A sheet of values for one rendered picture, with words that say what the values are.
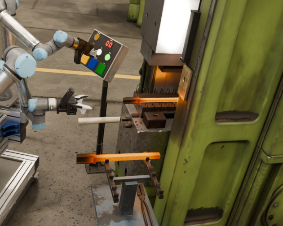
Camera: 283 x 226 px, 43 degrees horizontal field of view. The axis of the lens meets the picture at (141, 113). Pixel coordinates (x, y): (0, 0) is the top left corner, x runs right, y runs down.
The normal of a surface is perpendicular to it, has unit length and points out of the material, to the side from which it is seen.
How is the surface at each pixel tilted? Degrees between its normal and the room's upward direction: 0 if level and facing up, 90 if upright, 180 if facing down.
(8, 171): 0
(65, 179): 0
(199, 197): 90
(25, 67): 85
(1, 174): 0
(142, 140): 90
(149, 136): 90
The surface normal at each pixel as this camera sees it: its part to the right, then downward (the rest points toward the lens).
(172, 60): 0.29, 0.52
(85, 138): 0.15, -0.85
